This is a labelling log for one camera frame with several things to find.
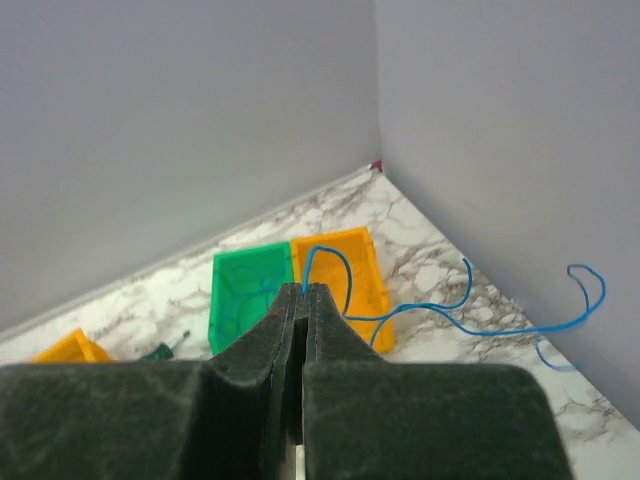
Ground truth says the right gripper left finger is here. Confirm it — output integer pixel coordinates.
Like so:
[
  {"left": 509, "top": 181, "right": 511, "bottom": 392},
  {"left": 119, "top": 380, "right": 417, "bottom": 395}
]
[{"left": 211, "top": 283, "right": 306, "bottom": 479}]

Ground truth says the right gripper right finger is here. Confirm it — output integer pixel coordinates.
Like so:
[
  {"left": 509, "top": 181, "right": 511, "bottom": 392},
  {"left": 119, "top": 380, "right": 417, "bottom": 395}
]
[{"left": 302, "top": 284, "right": 388, "bottom": 479}]

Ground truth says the yellow plastic bin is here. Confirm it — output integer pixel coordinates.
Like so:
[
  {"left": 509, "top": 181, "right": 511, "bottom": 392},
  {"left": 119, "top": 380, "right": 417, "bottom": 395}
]
[
  {"left": 290, "top": 227, "right": 395, "bottom": 353},
  {"left": 31, "top": 329, "right": 112, "bottom": 363}
]

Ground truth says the blue cable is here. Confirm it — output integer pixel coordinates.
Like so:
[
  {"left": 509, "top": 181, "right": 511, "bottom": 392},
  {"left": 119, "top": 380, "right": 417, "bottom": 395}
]
[{"left": 219, "top": 245, "right": 607, "bottom": 372}]

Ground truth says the green plastic bin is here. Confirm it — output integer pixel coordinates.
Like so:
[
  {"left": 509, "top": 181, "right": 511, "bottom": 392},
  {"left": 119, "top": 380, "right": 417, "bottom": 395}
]
[{"left": 208, "top": 242, "right": 293, "bottom": 355}]

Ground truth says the green stubby screwdriver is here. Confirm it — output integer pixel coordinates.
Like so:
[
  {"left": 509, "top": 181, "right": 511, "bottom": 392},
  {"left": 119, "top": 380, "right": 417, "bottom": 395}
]
[{"left": 141, "top": 330, "right": 191, "bottom": 361}]

